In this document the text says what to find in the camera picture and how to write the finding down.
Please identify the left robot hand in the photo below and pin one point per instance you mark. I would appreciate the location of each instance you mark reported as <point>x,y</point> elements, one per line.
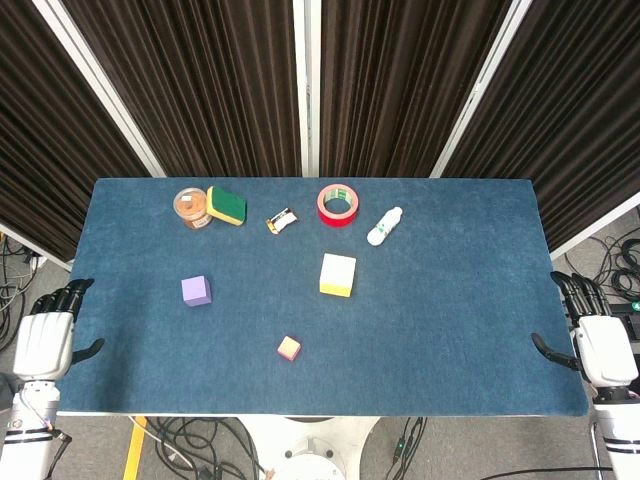
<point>42,345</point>

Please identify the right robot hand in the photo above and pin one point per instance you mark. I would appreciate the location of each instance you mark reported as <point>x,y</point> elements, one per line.
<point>605,350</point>

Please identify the purple foam cube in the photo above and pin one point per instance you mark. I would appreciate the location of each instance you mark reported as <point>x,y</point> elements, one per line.
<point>195,290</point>

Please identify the small red cube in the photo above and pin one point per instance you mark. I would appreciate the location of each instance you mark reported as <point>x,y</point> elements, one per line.
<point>289,348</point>

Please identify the yellow and white cube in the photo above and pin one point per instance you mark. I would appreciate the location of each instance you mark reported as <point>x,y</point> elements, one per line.
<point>338,272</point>

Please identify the yellow floor tape strip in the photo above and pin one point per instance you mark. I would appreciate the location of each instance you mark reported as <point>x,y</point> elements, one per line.
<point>135,450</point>

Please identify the dark pleated partition panel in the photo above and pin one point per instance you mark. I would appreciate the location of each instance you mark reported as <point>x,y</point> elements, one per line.
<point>575,125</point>
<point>45,150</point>
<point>400,85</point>
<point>200,85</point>

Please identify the clear jar with orange contents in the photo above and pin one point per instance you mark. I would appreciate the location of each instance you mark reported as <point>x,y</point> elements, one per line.
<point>190,206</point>

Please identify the blue table mat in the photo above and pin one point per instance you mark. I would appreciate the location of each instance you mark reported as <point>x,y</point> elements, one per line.
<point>400,340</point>

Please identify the green and yellow sponge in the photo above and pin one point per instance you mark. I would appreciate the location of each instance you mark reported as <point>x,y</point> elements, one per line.
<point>229,204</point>

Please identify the white plastic bottle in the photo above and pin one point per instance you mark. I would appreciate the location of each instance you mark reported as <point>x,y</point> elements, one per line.
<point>384,227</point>

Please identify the small battery-like object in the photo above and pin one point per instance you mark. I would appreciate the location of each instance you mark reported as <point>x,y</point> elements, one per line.
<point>281,220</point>

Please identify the red tape roll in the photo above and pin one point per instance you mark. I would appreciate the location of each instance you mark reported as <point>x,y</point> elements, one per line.
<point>338,217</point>

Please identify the white partition post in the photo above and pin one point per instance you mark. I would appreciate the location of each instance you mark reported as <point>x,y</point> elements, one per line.
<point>306,85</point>
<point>480,85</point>
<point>100,85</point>

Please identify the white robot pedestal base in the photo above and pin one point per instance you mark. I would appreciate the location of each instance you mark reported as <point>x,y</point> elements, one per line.
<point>310,445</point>

